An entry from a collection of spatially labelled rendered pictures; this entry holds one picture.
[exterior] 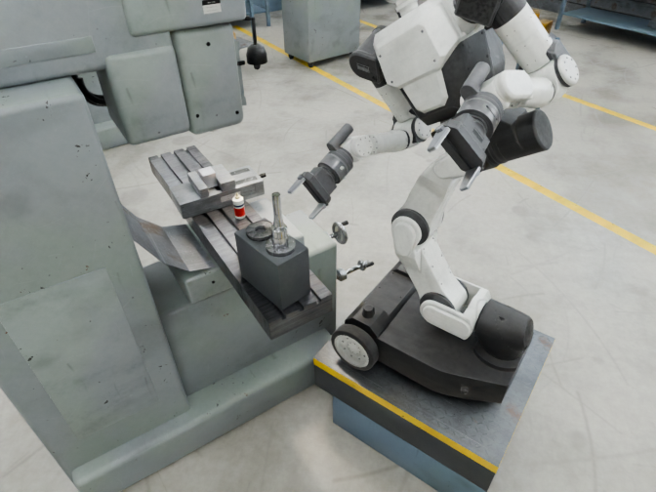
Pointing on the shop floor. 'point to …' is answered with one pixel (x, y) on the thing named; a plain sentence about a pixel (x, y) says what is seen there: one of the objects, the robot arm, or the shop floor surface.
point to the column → (73, 286)
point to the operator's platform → (430, 418)
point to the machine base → (206, 417)
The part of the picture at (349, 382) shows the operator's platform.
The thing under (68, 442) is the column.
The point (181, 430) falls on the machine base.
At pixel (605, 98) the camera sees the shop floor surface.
